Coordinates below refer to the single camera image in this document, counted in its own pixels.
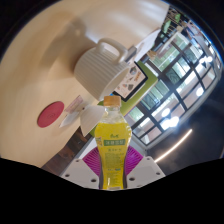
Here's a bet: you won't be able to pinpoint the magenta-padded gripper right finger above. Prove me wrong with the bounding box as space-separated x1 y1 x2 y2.
125 145 167 190

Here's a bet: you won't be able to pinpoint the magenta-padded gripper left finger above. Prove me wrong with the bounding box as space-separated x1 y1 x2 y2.
59 146 103 190

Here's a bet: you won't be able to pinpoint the yellow drink bottle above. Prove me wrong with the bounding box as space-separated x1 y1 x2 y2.
94 95 133 191

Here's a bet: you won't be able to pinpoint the long linear ceiling light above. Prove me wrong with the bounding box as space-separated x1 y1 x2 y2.
154 128 194 164

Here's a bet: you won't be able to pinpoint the white sachet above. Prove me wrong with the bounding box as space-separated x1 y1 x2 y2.
58 111 82 129

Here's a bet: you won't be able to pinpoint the white bowl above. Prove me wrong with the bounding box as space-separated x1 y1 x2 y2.
79 104 108 138

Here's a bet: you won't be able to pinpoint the black pendant lamps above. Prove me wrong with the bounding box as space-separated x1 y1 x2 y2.
159 54 214 131

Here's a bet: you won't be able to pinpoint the flat round red coaster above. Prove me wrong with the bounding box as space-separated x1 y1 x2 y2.
36 100 65 129

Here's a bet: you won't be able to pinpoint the clear pink sachet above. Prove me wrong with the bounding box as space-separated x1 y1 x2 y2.
64 94 84 114

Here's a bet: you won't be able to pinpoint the green upholstered bench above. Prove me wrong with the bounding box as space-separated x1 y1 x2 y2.
89 66 159 138

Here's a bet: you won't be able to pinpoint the black-framed picture stand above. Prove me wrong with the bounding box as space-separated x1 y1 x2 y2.
113 59 149 103

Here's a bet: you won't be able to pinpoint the white ribbed mug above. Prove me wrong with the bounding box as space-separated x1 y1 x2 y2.
73 37 131 102

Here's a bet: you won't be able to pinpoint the small dark box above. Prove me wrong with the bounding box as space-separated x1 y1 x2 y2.
124 45 138 63

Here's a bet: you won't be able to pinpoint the white paper sheet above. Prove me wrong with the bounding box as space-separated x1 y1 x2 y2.
134 29 163 61

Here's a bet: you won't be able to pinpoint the wooden chairs with green seats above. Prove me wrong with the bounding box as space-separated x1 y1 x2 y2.
159 8 189 39

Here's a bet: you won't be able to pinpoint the black-framed window wall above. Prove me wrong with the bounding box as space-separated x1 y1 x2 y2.
128 6 224 149

